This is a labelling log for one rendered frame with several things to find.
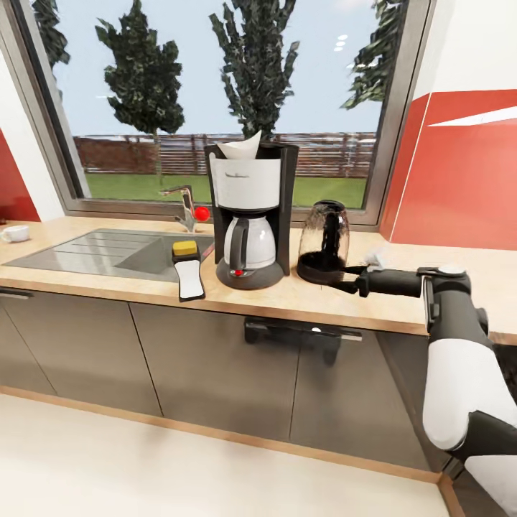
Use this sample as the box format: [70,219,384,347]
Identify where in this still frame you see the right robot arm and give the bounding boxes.
[326,245,517,517]

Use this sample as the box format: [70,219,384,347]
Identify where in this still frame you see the electric kettle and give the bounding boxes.
[297,200,350,285]

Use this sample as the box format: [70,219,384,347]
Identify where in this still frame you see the bottle of coffee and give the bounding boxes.
[172,241,207,303]

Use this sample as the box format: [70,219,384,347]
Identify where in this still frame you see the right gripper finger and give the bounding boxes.
[326,271,363,294]
[339,264,369,276]

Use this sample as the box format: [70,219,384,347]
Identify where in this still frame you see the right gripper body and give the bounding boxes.
[358,266,401,297]

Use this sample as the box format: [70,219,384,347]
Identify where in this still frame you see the coffee cup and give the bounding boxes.
[3,225,29,242]

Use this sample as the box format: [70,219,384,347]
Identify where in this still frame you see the paper coffee filter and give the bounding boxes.
[216,132,261,160]

